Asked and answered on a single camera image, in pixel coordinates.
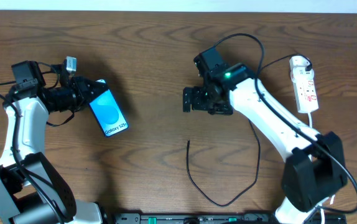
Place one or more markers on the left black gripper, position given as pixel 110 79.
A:
pixel 81 91

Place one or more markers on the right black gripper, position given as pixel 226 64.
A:
pixel 188 99

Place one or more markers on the blue Galaxy smartphone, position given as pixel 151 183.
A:
pixel 108 114

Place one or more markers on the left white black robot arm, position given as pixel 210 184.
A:
pixel 31 189

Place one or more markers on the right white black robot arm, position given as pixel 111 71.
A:
pixel 314 163

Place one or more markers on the white USB charger adapter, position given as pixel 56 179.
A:
pixel 300 65

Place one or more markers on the white power strip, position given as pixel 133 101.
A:
pixel 304 89

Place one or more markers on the white paper scrap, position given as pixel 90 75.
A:
pixel 332 199

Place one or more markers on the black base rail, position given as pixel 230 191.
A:
pixel 252 218

